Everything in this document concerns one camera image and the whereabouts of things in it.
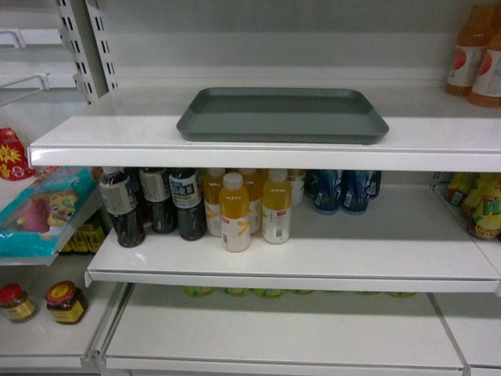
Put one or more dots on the grey rectangular serving tray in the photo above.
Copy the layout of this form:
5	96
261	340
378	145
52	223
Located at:
282	115

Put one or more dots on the yellow drink bottle front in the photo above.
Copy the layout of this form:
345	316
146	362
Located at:
235	213

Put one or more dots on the yellow drink bottle right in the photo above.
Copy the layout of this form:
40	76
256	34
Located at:
276	207

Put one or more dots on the yellow drink bottle back left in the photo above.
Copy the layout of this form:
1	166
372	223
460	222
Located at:
212	186

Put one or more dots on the dark tea bottle blue label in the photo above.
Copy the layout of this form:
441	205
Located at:
188	201

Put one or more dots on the blue drink bottle left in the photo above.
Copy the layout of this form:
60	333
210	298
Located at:
327	198

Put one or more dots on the blue drink bottle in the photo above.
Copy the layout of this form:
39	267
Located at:
355	198
327	198

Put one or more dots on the dark tea bottle middle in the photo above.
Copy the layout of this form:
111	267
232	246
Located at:
157	192

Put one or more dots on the blue drink bottle right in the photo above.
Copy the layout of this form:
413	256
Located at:
355	198

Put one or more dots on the dark tea bottle left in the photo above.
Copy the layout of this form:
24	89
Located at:
121	204

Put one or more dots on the white upper shelf board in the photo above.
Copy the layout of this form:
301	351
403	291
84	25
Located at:
429	131

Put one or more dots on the white shelf board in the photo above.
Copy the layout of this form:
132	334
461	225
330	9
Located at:
409	240
429	131
163	329

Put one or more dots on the white middle shelf board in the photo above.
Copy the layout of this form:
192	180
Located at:
409	240

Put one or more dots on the white lower shelf board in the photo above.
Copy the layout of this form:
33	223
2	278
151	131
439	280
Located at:
163	329

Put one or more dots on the red lid sauce jar right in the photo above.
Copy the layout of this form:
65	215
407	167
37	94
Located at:
66	302

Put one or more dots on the red lid sauce jar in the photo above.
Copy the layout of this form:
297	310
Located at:
66	302
16	303

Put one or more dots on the teal snack bag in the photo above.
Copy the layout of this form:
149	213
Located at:
43	217

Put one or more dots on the yellow lemon drink bottle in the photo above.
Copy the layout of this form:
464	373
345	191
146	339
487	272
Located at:
484	223

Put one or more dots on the red snack pouch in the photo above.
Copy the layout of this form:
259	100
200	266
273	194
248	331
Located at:
14	164

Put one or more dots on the orange juice bottle left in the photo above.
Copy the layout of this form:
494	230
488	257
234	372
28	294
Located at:
471	44

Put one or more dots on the orange juice bottle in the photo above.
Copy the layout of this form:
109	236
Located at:
486	89
471	44

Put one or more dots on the orange juice bottle right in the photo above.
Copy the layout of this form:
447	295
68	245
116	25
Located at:
486	89

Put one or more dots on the red lid sauce jar left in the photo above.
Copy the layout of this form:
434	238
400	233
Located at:
16	303

